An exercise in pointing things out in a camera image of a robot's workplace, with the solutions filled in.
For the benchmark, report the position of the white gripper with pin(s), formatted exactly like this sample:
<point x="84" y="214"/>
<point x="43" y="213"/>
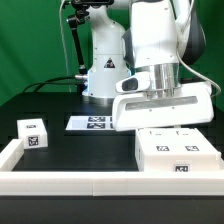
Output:
<point x="191" y="104"/>

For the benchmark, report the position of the white cabinet body box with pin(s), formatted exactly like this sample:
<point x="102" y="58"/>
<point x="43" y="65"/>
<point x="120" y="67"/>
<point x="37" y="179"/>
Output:
<point x="178" y="162"/>

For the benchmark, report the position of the small white cube part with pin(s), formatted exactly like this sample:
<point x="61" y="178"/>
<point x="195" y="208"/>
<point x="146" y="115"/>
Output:
<point x="33" y="133"/>

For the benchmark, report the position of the white cabinet door panel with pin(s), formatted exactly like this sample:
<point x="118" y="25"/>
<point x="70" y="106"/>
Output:
<point x="192" y="141"/>

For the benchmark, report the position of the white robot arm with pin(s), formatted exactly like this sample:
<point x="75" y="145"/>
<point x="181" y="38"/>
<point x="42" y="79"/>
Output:
<point x="138" y="68"/>

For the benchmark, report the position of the white fiducial marker sheet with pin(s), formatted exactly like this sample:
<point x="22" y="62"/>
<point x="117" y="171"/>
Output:
<point x="89" y="123"/>

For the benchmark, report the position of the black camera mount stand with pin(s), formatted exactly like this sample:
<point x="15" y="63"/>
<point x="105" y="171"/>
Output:
<point x="81" y="15"/>

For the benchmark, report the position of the white U-shaped border frame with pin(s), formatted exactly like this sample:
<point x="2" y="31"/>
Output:
<point x="40" y="183"/>

